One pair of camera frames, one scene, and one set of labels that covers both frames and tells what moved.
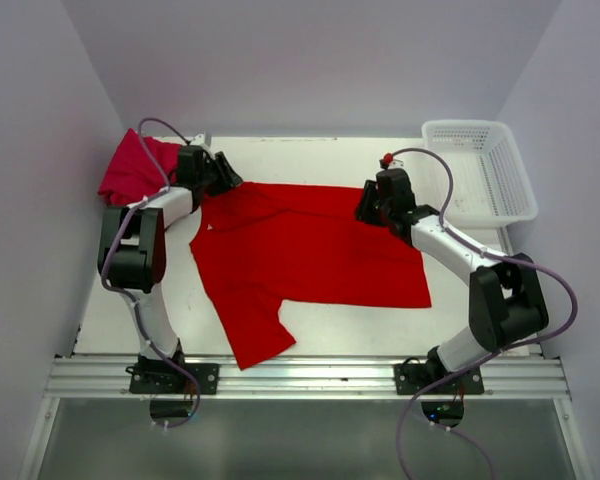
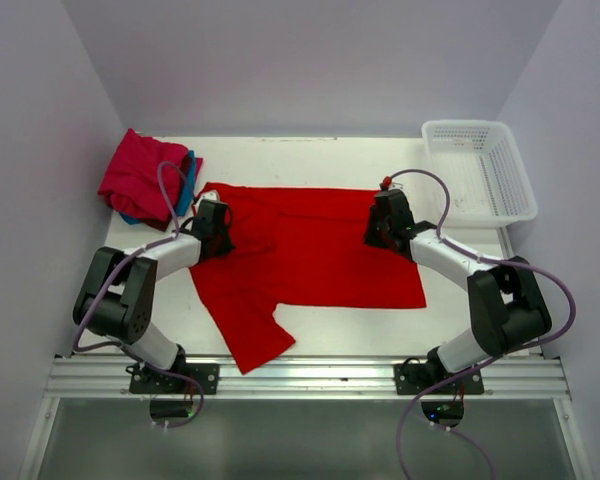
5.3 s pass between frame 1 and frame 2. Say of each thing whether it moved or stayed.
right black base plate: stayed
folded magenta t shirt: stayed
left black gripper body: moved
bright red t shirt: stayed
